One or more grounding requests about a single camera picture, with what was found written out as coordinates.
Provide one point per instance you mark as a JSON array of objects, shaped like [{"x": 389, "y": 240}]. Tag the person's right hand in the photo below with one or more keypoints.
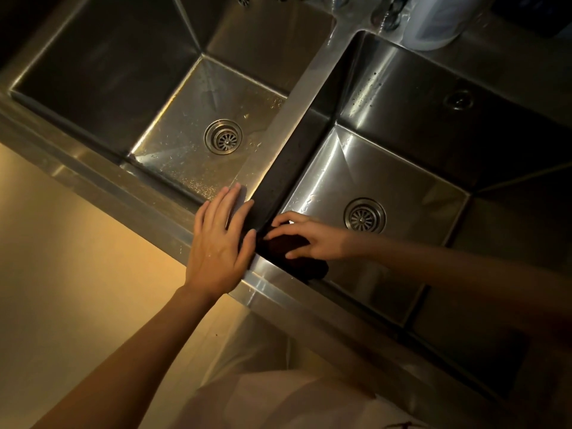
[{"x": 326, "y": 243}]

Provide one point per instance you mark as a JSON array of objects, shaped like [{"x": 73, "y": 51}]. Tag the person's left hand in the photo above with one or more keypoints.
[{"x": 219, "y": 254}]

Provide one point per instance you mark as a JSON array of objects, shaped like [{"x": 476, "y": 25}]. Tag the dark brown cleaning cloth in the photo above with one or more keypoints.
[{"x": 308, "y": 268}]

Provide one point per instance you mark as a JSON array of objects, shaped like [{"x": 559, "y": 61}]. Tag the stainless steel sink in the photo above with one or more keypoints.
[{"x": 402, "y": 84}]

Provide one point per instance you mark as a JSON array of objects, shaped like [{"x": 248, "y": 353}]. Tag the person's left forearm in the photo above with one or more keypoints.
[{"x": 125, "y": 370}]

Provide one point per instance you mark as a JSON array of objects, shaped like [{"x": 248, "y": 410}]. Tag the person's right forearm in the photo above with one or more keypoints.
[{"x": 447, "y": 268}]

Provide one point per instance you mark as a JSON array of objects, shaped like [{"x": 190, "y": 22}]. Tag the round steel sink drain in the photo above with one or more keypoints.
[
  {"x": 364, "y": 215},
  {"x": 223, "y": 137}
]

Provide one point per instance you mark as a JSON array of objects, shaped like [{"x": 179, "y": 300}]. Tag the light trousers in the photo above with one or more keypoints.
[{"x": 250, "y": 348}]

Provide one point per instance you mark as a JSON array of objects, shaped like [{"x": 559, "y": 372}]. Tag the chrome faucet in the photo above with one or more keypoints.
[{"x": 389, "y": 13}]

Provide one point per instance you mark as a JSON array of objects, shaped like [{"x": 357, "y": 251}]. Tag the small dark rectangular panel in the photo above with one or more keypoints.
[{"x": 527, "y": 13}]

